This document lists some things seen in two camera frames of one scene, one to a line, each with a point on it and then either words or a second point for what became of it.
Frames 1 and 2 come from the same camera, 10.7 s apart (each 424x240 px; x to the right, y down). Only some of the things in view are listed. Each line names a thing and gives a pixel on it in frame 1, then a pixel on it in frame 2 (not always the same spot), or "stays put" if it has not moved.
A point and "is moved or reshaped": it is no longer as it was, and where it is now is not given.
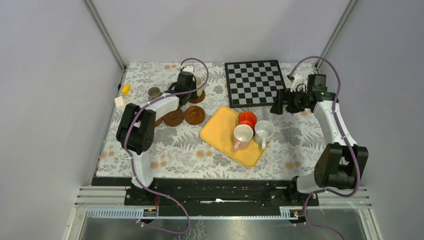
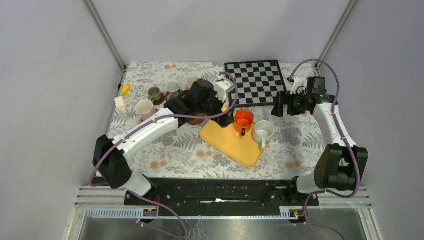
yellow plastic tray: x=219 y=132 stays put
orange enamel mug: x=247 y=117 is moved or reshaped
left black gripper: x=194 y=95 → x=224 y=120
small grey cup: x=153 y=92 stays put
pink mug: x=243 y=134 is moved or reshaped
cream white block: x=119 y=101 stays put
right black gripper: x=277 y=108 stays put
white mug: x=263 y=131 stays put
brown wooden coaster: x=194 y=115 stays put
